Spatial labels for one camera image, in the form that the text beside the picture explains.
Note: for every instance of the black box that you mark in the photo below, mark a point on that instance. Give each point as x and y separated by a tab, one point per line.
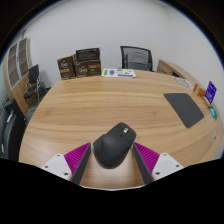
87	54

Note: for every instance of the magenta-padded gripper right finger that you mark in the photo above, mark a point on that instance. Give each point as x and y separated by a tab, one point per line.
148	160

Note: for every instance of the black swivel chair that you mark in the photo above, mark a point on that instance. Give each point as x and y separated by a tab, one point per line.
11	133

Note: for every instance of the dark grey mouse pad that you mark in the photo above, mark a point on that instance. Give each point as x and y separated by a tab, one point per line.
185	108

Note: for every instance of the dark grey computer mouse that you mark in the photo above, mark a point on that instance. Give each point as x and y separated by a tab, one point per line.
112	146

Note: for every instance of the wooden side desk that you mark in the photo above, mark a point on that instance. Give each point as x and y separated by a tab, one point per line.
170	68

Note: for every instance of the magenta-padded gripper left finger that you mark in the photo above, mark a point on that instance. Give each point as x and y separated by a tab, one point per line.
76	160

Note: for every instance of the round grey printed disc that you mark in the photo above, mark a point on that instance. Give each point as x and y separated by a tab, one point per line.
182	82

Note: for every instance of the wooden shelf unit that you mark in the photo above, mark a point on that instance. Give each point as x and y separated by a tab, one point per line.
15	66

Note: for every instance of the wide brown cardboard box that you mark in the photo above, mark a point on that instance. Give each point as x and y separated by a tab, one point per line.
87	69

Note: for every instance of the orange cardboard box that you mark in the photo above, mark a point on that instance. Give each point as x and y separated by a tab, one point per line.
199	90

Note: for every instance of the green packet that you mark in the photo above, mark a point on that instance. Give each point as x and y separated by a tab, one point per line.
213	112

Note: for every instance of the black visitor chair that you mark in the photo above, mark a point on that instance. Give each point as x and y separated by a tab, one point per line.
33	74

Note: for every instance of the purple card package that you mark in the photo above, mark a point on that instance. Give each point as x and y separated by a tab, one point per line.
210	92

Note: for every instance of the small tan box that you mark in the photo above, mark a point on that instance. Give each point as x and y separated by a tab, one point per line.
205	101

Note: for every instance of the white sheet green purple print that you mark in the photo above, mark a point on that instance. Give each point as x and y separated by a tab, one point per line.
118	73

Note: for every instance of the black mesh office chair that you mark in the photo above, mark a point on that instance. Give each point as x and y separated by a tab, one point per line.
123	57

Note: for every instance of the grey backpack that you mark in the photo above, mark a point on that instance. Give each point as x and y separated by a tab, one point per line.
136	60

